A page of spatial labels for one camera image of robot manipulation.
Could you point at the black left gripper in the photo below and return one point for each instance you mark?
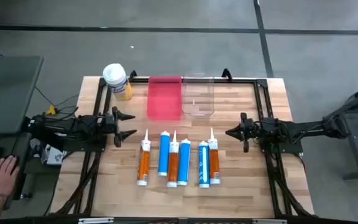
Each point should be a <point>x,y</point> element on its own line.
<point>116,124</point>

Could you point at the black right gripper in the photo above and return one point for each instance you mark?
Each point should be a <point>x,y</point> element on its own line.
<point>245,133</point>

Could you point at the orange silicone sealant tube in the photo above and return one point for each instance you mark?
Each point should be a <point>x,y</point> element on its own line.
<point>214,163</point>
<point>143,165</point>
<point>173,166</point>

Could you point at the blue silicone sealant tube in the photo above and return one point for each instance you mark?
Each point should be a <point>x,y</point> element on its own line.
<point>204,165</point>
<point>163,155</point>
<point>184,161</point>

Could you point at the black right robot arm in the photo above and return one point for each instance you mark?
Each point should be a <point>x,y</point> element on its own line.
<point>291,129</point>

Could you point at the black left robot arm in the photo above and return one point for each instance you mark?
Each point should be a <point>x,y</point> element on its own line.
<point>73,127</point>

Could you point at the yellow Lysol wipes canister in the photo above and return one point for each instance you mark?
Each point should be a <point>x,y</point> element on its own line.
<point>118,82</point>

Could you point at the pink translucent plastic bin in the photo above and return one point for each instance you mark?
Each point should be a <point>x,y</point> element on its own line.
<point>164,99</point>

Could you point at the clear plastic bin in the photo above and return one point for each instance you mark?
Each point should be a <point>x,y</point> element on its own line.
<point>198,96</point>

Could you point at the white printed box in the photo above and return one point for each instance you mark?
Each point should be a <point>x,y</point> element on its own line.
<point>55,155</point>

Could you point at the grey side table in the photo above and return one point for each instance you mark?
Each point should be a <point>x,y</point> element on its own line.
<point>8,93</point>

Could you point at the person's hand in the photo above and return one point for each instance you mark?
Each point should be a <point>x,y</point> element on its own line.
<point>3,175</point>

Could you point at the black frame clamp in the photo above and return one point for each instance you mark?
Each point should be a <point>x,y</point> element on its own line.
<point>226,73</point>
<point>132,74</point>

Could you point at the black aluminium table frame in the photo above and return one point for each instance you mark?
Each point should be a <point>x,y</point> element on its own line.
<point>197,80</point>

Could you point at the silver metal bracket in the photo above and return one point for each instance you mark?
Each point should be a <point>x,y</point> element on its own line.
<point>95,220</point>
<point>269,221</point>

